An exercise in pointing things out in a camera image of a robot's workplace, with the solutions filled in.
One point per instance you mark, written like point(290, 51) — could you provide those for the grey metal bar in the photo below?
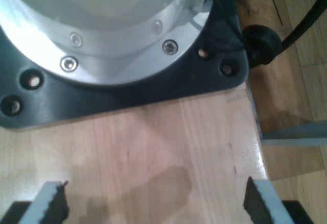
point(293, 134)

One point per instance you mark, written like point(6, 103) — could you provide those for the black round foot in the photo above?
point(260, 45)

